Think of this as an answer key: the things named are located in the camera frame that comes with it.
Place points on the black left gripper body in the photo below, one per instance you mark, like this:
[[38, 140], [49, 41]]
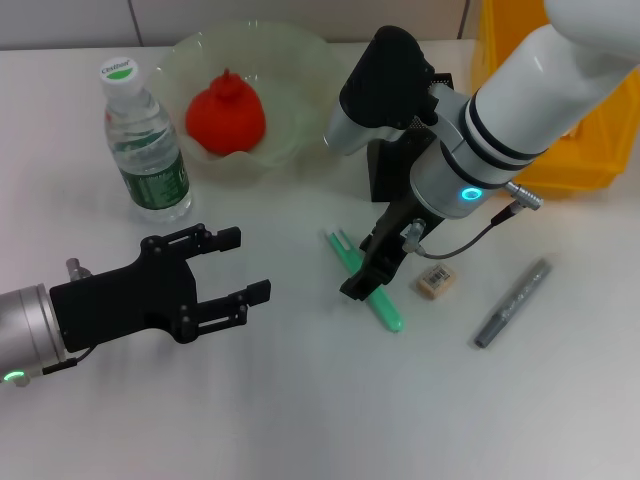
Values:
[[125, 300]]

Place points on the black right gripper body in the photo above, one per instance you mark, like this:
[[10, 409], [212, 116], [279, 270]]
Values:
[[400, 225]]

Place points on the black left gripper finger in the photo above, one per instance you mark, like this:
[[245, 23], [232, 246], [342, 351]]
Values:
[[259, 292], [227, 239]]

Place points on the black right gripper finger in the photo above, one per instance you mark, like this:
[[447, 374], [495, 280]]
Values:
[[387, 272], [356, 289]]

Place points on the beige eraser with barcode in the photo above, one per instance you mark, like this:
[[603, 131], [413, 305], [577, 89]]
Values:
[[436, 282]]

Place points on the clear green-label water bottle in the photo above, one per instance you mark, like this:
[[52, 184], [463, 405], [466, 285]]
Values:
[[150, 165]]

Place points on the red-orange toy orange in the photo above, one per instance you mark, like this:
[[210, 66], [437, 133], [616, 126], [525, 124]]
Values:
[[225, 115]]

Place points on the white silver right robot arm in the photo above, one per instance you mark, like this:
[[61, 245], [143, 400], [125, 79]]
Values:
[[540, 90]]

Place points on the black mesh pen holder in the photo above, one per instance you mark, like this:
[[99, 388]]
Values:
[[395, 170]]

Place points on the grey marker pen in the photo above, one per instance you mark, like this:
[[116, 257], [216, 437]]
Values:
[[515, 300]]

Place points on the pale green glass fruit plate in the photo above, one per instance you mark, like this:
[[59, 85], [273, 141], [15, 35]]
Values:
[[300, 80]]

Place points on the yellow plastic bin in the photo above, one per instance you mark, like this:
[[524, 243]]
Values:
[[580, 160]]

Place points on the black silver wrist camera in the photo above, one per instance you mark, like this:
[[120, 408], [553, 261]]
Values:
[[385, 85]]

